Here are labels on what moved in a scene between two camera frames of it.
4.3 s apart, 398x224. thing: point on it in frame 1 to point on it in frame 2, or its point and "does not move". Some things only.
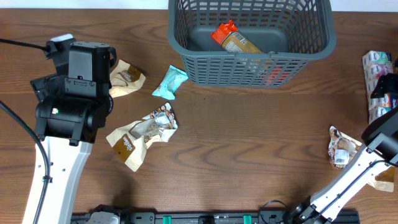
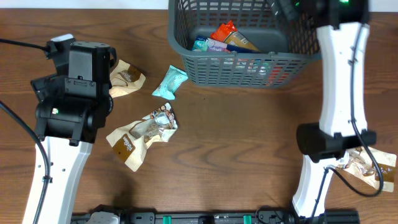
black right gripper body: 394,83 to 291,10
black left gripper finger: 49,87 does not move
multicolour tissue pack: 376,63 to 203,43
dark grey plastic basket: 267,43 does not move
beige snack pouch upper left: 125,78 does not move
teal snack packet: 173,79 does not move
